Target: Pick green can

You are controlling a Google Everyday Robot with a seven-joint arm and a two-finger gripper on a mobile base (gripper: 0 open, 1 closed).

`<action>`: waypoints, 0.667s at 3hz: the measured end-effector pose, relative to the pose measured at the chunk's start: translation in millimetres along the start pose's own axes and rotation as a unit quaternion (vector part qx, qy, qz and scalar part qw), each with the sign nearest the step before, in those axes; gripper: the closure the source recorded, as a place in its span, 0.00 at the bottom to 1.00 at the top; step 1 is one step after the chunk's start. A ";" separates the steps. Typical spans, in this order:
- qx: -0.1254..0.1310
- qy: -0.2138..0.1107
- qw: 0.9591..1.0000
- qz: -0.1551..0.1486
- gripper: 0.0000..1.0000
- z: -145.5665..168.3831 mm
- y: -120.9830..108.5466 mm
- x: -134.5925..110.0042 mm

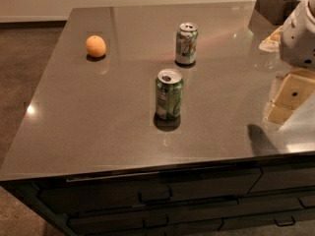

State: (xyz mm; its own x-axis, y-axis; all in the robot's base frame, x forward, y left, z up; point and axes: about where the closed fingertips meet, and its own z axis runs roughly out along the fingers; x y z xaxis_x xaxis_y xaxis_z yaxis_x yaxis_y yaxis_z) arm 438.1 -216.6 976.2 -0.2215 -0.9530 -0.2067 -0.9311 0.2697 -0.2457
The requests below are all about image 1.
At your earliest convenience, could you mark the upper left drawer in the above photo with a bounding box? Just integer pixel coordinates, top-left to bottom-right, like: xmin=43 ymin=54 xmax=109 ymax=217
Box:
xmin=39 ymin=168 xmax=262 ymax=213

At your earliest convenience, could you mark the upper right drawer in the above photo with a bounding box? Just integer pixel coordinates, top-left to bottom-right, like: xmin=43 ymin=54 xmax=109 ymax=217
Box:
xmin=251 ymin=163 xmax=315 ymax=193

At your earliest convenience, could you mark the white green soda can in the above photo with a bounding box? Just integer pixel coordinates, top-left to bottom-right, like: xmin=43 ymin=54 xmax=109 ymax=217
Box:
xmin=175 ymin=23 xmax=198 ymax=66

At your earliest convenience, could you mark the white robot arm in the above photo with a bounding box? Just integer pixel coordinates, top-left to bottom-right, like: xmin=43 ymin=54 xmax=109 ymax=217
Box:
xmin=259 ymin=0 xmax=315 ymax=125

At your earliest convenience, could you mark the drawer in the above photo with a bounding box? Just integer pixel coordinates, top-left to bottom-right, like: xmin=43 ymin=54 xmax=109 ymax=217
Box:
xmin=68 ymin=199 xmax=315 ymax=236
xmin=39 ymin=168 xmax=262 ymax=213
xmin=251 ymin=163 xmax=315 ymax=193
xmin=220 ymin=208 xmax=315 ymax=231

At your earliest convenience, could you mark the lower left drawer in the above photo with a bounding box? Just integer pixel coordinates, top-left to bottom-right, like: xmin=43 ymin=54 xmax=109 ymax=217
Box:
xmin=68 ymin=199 xmax=315 ymax=236

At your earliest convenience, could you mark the lower right drawer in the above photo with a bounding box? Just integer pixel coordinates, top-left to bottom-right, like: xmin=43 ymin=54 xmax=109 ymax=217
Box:
xmin=220 ymin=208 xmax=315 ymax=231

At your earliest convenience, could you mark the orange fruit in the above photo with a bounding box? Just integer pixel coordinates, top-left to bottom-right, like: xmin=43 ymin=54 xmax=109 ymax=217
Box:
xmin=86 ymin=35 xmax=106 ymax=58

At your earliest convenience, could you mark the white crumpled napkin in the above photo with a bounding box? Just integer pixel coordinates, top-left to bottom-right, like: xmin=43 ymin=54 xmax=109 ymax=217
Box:
xmin=259 ymin=27 xmax=283 ymax=52

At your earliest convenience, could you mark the dark snack container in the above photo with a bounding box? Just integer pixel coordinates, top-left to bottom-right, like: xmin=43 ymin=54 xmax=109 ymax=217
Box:
xmin=254 ymin=0 xmax=315 ymax=26

